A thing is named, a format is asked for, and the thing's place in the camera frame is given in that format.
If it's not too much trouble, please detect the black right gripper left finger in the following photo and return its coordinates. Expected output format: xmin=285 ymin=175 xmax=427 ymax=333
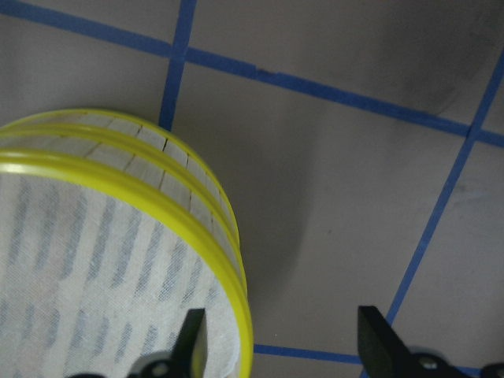
xmin=169 ymin=309 xmax=208 ymax=378

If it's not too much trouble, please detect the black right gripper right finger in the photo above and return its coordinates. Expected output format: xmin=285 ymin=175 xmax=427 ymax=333
xmin=358 ymin=306 xmax=420 ymax=378

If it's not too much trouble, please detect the yellow bamboo steamer layer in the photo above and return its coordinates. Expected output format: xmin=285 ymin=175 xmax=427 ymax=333
xmin=1 ymin=109 xmax=239 ymax=254
xmin=1 ymin=148 xmax=253 ymax=377

